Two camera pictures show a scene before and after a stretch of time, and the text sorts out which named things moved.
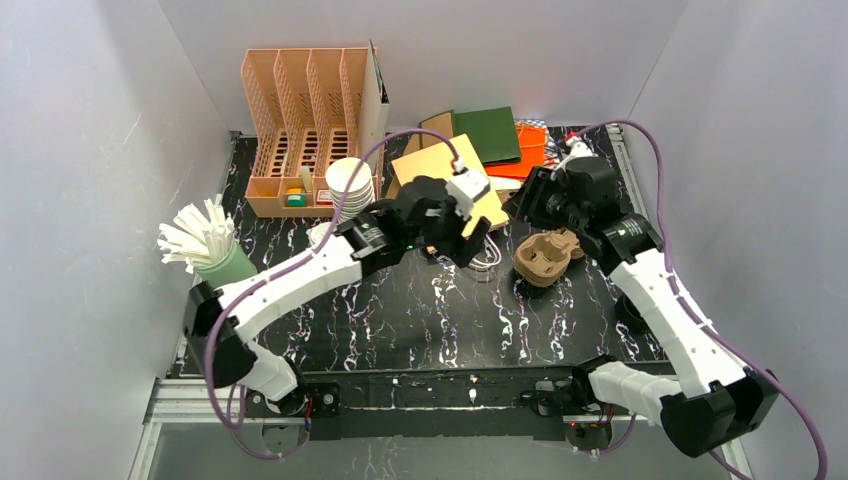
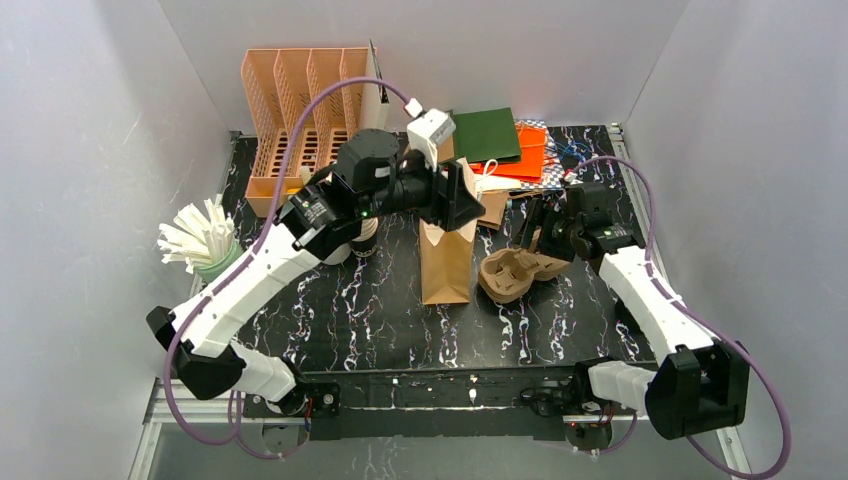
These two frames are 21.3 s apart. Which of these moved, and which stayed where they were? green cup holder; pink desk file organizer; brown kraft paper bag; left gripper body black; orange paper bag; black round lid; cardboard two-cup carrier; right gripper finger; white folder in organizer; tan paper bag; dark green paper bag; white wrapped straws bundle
Moved: tan paper bag; cardboard two-cup carrier; left gripper body black; right gripper finger; brown kraft paper bag
Stayed: white folder in organizer; black round lid; dark green paper bag; pink desk file organizer; white wrapped straws bundle; orange paper bag; green cup holder
